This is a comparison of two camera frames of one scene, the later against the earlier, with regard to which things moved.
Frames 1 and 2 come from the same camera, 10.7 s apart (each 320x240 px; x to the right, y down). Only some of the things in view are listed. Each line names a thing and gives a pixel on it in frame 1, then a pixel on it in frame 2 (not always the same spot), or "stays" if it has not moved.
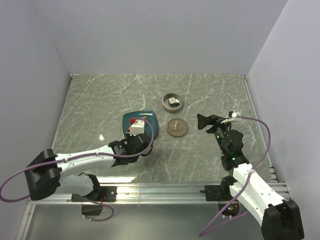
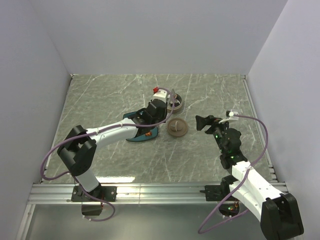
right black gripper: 214,120 stays
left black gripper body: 130,138 -> 160,120
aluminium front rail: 140,193 stays
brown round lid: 177,127 stays
